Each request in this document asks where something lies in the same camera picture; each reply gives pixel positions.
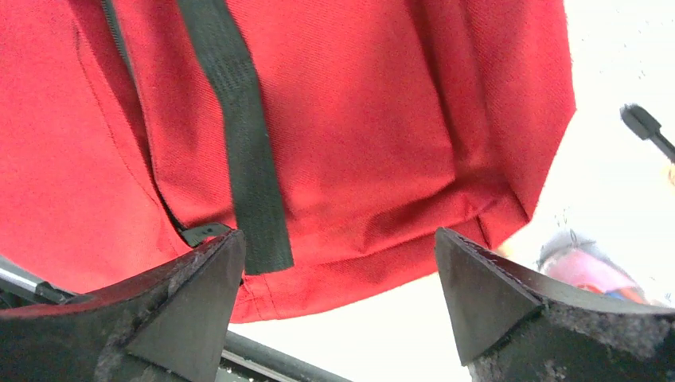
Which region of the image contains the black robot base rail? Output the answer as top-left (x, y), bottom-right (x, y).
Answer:
top-left (0, 255), bottom-right (352, 382)

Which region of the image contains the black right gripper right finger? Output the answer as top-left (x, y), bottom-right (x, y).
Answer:
top-left (435, 228), bottom-right (674, 381)

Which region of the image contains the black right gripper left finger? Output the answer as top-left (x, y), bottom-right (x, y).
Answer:
top-left (1, 231), bottom-right (246, 381)

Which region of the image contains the clear cup with colourful bits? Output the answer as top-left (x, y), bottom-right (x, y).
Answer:
top-left (536, 229), bottom-right (649, 304)

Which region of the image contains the red student backpack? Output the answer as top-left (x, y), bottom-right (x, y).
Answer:
top-left (1, 1), bottom-right (576, 323)

